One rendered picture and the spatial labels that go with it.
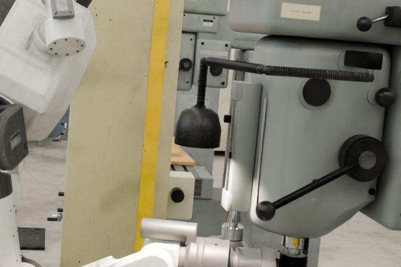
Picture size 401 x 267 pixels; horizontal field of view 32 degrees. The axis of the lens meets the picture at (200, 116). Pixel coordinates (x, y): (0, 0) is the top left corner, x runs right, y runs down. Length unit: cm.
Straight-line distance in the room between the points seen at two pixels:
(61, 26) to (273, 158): 41
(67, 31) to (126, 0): 165
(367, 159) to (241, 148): 20
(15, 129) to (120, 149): 168
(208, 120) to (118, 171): 184
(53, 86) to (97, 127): 160
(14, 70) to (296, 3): 51
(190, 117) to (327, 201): 25
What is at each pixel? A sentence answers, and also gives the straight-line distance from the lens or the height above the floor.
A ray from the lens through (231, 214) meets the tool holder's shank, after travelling 150.
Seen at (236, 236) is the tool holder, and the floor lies 121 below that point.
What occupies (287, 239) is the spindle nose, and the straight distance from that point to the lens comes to 121.
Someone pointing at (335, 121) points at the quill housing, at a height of 151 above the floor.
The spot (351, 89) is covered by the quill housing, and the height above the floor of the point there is 156.
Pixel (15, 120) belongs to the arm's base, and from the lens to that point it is 122.
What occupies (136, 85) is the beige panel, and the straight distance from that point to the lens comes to 285.
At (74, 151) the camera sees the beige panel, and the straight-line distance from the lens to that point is 287.
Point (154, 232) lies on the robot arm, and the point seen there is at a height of 128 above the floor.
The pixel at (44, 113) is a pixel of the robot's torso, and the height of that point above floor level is 146.
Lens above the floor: 162
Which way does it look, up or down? 7 degrees down
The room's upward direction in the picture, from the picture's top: 5 degrees clockwise
